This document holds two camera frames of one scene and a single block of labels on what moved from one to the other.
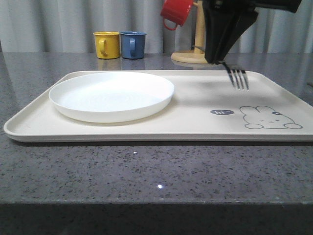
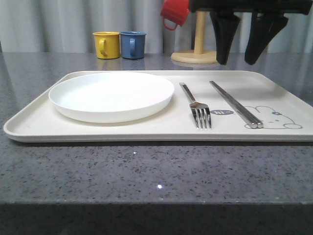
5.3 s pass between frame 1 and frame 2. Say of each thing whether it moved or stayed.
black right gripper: moved
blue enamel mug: stayed
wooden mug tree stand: stayed
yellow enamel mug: stayed
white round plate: stayed
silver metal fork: moved
